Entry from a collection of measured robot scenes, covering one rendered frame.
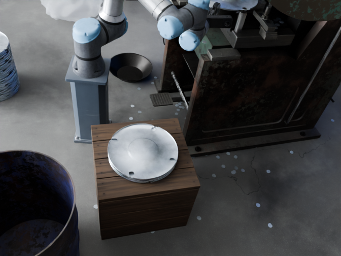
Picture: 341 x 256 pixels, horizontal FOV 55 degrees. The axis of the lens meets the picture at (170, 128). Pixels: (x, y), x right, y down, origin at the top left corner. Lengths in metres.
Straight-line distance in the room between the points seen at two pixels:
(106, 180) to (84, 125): 0.55
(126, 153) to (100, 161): 0.11
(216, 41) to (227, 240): 0.92
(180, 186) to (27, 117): 1.09
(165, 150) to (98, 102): 0.46
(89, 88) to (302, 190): 1.25
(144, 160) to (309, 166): 1.10
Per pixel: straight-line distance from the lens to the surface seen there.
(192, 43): 1.24
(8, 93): 2.19
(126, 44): 2.61
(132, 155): 1.35
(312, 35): 1.70
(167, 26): 1.10
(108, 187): 1.30
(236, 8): 1.57
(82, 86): 1.60
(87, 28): 1.49
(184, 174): 1.36
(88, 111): 1.71
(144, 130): 1.44
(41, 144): 1.91
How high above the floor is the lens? 1.45
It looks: 47 degrees down
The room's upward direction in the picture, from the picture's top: 11 degrees clockwise
